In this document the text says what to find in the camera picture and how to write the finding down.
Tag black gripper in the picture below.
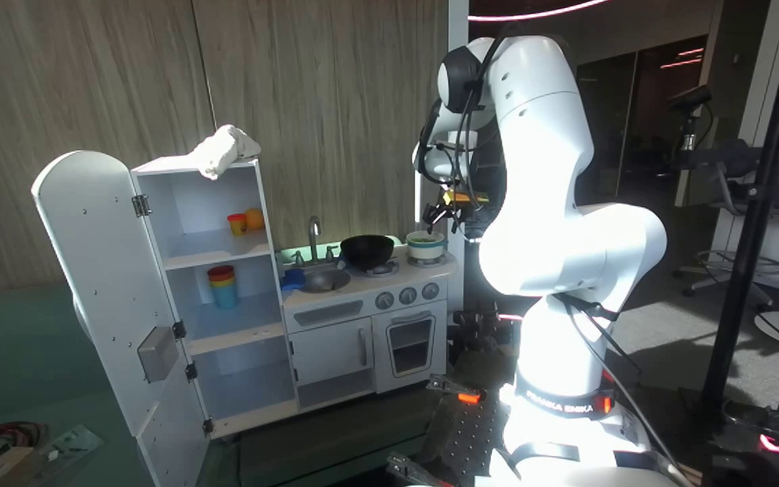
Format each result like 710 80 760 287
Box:
423 188 472 234

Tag black bowl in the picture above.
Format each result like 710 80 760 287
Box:
338 233 397 269

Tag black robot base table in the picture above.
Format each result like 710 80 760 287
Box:
379 360 710 487

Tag white teal plastic bowl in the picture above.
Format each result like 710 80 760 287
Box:
404 227 450 265

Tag white toy oven door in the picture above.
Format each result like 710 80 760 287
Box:
388 307 439 379

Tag silver toy faucet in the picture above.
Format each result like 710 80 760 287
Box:
307 212 326 265

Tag white toy kitchen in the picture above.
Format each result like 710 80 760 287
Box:
131 150 461 441

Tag blue sponge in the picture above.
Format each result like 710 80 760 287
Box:
278 265 307 295

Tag white toy cabinet door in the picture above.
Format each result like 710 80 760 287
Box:
289 317 377 390

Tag stacked colourful plastic cups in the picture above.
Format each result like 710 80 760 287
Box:
205 262 241 310

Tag crumpled white cloth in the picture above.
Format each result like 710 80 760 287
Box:
193 120 266 180

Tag dark office chair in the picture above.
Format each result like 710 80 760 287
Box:
671 78 779 299

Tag gray panel on fridge door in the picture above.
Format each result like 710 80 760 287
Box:
135 325 182 383

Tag black tripod pole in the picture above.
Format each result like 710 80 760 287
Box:
695 0 779 426

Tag white toy fridge door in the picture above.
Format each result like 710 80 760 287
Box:
31 145 211 487

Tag green foam mat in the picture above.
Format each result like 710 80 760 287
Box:
0 284 249 487

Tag cardboard box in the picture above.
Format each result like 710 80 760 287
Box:
0 441 50 487

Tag black base cable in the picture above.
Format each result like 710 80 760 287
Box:
560 292 681 480

